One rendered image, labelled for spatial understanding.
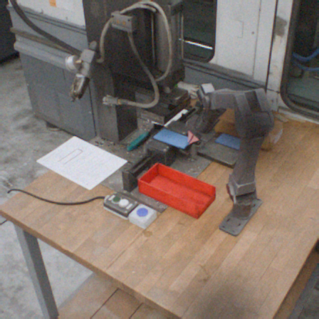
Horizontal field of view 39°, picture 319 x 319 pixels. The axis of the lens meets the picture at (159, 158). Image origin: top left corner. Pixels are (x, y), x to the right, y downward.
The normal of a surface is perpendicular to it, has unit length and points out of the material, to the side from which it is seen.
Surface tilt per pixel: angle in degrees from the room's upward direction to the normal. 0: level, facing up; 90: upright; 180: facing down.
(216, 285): 0
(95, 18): 90
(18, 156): 0
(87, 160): 0
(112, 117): 90
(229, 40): 90
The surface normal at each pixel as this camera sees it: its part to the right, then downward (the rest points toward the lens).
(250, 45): -0.62, 0.49
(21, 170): -0.03, -0.79
